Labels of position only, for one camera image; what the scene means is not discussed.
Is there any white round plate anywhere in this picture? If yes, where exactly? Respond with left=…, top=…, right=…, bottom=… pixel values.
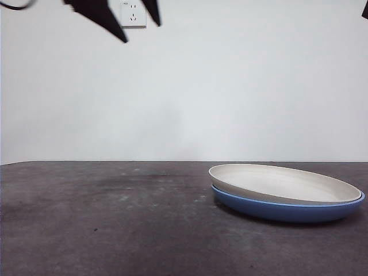
left=208, top=163, right=362, bottom=205

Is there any blue round plate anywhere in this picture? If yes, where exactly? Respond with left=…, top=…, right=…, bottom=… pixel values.
left=211, top=183, right=366, bottom=224

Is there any white wall socket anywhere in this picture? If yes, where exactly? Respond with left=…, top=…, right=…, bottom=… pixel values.
left=120, top=0, right=147, bottom=29

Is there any black cable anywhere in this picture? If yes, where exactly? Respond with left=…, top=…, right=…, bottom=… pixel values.
left=0, top=0, right=37, bottom=11

